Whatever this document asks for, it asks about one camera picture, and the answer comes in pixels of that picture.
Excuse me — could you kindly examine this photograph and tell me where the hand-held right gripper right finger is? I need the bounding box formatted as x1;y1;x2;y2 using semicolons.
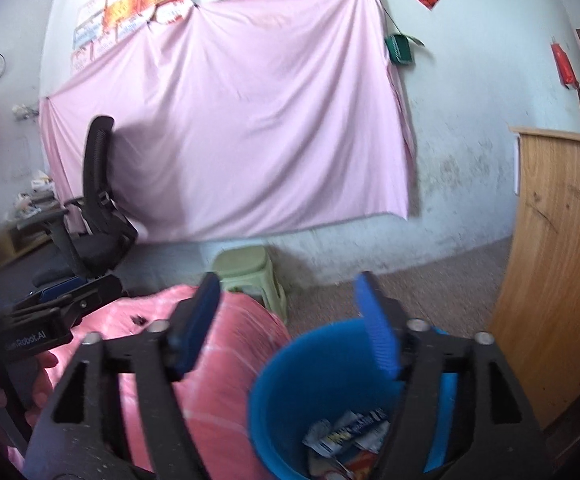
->
355;271;556;480

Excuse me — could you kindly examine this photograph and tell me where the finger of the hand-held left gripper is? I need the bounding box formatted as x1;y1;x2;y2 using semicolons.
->
12;274;123;330
30;279;101;305

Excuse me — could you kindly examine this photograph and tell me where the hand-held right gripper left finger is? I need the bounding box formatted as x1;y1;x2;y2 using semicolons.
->
22;271;222;480

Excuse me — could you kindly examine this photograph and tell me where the blue plastic bucket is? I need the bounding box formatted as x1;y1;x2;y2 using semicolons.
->
247;317;458;480

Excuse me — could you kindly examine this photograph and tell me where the blue snack packet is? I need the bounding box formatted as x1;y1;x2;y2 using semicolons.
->
320;407;391;456

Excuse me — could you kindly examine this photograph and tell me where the person's left hand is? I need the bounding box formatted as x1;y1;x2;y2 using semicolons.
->
0;350;60;428

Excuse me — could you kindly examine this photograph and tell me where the pink checked tablecloth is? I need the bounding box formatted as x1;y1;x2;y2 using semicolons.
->
7;284;292;480

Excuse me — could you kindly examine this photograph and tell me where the black office chair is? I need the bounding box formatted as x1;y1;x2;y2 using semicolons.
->
17;116;138;286

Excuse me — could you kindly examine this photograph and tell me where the low wooden shelf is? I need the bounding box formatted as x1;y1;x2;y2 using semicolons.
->
0;210;68;268

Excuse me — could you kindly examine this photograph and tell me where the green plastic stool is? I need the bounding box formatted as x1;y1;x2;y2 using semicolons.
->
211;246;288;323

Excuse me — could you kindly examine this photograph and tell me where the pile of papers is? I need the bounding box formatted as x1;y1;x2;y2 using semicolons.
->
12;172;58;221

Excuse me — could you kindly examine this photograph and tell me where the wooden cabinet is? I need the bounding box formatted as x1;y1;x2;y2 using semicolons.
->
487;126;580;431

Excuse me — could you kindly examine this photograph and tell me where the pink hanging sheet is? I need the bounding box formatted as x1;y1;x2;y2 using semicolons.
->
39;0;418;246

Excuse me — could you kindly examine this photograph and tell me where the red hanging packet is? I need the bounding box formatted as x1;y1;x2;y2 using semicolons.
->
550;37;577;88

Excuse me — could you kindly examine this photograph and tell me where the row of wall certificates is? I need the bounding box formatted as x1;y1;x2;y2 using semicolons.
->
70;0;196;73

